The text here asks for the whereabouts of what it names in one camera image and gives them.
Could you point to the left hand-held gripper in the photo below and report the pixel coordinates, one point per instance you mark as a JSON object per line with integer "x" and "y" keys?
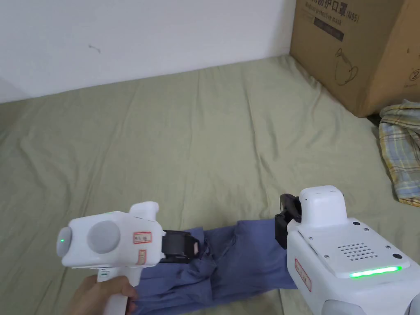
{"x": 111, "y": 241}

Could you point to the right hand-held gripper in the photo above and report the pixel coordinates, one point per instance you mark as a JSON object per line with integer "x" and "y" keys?
{"x": 344, "y": 262}

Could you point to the bed with pale green sheet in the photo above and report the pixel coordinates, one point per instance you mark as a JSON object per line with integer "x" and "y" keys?
{"x": 183, "y": 137}

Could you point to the blue shirt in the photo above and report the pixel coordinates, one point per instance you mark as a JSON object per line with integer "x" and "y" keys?
{"x": 236, "y": 259}

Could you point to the person's left hand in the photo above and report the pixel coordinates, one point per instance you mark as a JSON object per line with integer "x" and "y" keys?
{"x": 95, "y": 295}

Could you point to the plaid yellow blue cloth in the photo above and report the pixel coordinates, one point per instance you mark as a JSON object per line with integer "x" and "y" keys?
{"x": 402, "y": 147}

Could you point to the brown cardboard carton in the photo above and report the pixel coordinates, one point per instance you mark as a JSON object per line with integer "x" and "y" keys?
{"x": 357, "y": 49}

